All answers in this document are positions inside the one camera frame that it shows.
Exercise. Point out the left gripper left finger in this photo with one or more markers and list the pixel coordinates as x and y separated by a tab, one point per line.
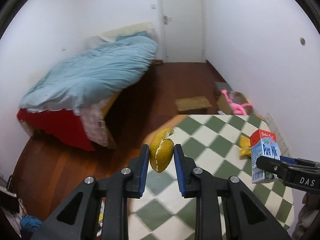
77	216

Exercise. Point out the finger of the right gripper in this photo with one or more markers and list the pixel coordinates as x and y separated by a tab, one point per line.
298	173

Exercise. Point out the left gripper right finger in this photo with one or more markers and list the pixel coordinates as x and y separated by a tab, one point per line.
225	208

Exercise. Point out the yellow pomelo peel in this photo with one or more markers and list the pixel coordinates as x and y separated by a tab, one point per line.
161	150

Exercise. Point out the red blue milk carton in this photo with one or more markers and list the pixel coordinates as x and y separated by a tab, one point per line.
263	144

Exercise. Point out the green white checkered tablecloth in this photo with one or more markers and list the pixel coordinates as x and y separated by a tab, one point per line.
213	142

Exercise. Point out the yellow snack wrapper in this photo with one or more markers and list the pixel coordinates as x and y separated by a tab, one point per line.
244	146

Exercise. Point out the small wooden stool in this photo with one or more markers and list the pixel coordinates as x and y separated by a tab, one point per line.
192	105

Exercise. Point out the checkered pink mattress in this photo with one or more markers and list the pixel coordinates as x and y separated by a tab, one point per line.
92	119

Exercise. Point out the red bed sheet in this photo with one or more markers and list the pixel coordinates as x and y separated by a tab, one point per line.
63	124

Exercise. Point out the pink toy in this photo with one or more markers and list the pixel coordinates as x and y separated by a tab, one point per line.
234	103

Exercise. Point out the cardboard box with toys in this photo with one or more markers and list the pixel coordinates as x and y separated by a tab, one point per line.
220	86

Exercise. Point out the blue jacket pile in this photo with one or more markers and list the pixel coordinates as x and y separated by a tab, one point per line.
30	224

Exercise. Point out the light blue duvet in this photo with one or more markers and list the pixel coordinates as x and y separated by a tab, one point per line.
92	76

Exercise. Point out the white door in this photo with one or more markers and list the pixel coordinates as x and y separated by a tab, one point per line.
183	30

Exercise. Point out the white wall sockets strip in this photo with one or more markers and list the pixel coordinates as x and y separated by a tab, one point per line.
283	146

